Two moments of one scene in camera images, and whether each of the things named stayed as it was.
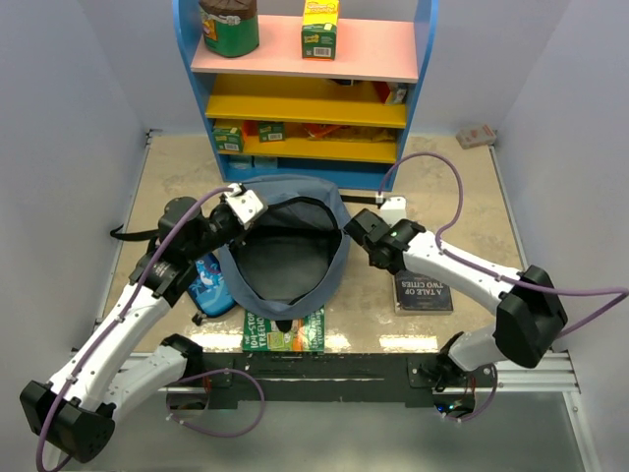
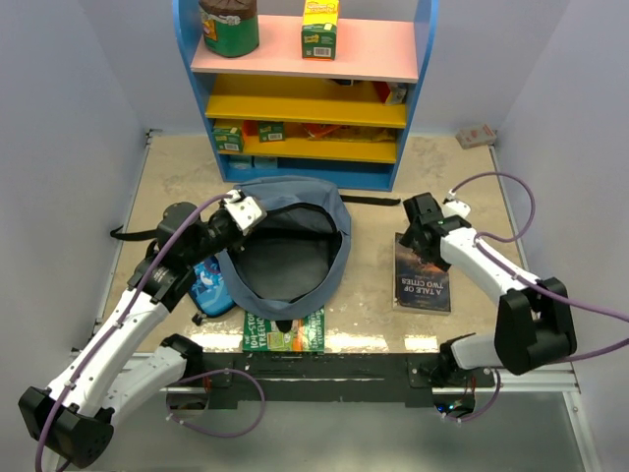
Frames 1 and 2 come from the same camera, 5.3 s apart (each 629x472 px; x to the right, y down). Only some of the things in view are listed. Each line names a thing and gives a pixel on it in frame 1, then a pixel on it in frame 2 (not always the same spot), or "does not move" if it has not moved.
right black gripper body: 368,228 to 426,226
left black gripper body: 219,229 does not move
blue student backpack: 294,255 does not move
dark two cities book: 418,295 does not move
